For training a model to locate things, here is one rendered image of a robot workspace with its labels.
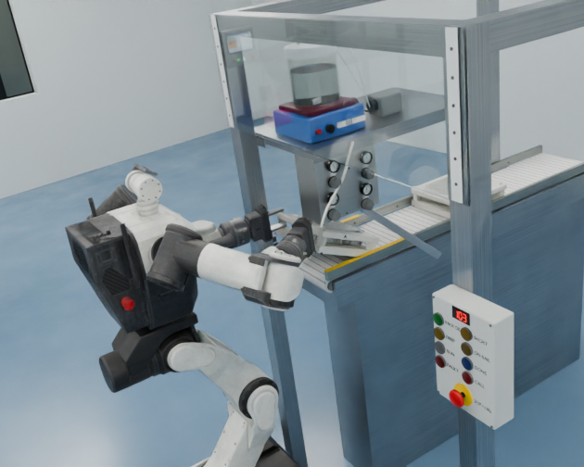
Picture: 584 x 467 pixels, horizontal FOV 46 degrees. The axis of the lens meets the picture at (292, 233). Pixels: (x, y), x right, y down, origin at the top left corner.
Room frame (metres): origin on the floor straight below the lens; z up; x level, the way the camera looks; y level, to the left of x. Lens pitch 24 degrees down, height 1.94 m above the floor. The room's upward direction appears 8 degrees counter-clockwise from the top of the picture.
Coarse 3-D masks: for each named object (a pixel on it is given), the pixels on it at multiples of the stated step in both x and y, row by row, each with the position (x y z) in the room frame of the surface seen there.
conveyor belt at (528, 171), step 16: (528, 160) 2.68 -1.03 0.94; (544, 160) 2.65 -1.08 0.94; (560, 160) 2.63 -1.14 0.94; (576, 160) 2.60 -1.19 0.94; (496, 176) 2.55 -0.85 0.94; (512, 176) 2.53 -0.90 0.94; (528, 176) 2.50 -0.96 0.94; (544, 176) 2.48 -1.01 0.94; (416, 208) 2.34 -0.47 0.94; (368, 224) 2.26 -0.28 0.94; (400, 224) 2.22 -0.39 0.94; (416, 224) 2.20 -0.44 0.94; (432, 224) 2.18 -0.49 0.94; (384, 240) 2.11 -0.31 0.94; (320, 256) 2.06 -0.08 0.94; (336, 256) 2.04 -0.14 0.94; (304, 272) 1.98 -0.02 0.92; (320, 272) 1.94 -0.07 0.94
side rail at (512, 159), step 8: (520, 152) 2.69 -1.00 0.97; (528, 152) 2.70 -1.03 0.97; (536, 152) 2.72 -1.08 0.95; (504, 160) 2.63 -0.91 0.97; (512, 160) 2.65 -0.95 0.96; (520, 160) 2.68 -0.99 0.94; (496, 168) 2.61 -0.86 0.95; (400, 200) 2.36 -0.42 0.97; (408, 200) 2.38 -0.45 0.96; (376, 208) 2.31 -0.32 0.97; (384, 208) 2.32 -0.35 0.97; (392, 208) 2.34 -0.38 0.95; (360, 216) 2.26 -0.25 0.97; (368, 216) 2.28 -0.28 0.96; (352, 224) 2.25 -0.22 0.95
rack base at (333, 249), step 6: (282, 228) 2.05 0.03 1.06; (288, 228) 2.08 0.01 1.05; (282, 234) 2.02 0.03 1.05; (318, 246) 1.87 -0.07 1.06; (324, 246) 1.87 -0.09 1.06; (330, 246) 1.89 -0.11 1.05; (336, 246) 1.91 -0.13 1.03; (342, 246) 1.93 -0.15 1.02; (348, 246) 1.95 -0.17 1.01; (354, 246) 1.98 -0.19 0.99; (318, 252) 1.86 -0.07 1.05; (324, 252) 1.87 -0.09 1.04; (330, 252) 1.88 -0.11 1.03; (336, 252) 1.90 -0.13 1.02; (342, 252) 1.91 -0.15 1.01; (348, 252) 1.92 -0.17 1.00; (354, 252) 1.93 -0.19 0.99; (360, 252) 1.95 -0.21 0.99; (366, 252) 1.96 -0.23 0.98
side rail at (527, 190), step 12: (576, 168) 2.44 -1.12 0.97; (540, 180) 2.36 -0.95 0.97; (552, 180) 2.37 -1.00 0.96; (516, 192) 2.28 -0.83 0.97; (528, 192) 2.31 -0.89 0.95; (492, 204) 2.22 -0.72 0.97; (504, 204) 2.25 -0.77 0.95; (432, 228) 2.07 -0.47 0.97; (444, 228) 2.10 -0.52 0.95; (384, 252) 1.97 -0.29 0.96; (348, 264) 1.90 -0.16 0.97; (360, 264) 1.92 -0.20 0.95; (336, 276) 1.88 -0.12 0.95
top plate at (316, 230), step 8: (280, 216) 2.06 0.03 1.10; (288, 216) 2.04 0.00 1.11; (312, 224) 1.97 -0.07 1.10; (312, 232) 1.91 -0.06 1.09; (320, 232) 1.89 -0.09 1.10; (328, 232) 1.89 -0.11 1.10; (336, 232) 1.92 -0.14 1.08; (344, 232) 1.95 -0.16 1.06; (352, 232) 1.99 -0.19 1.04; (352, 240) 1.94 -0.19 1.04; (360, 240) 1.95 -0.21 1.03; (368, 240) 1.97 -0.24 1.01; (376, 240) 1.99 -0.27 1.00
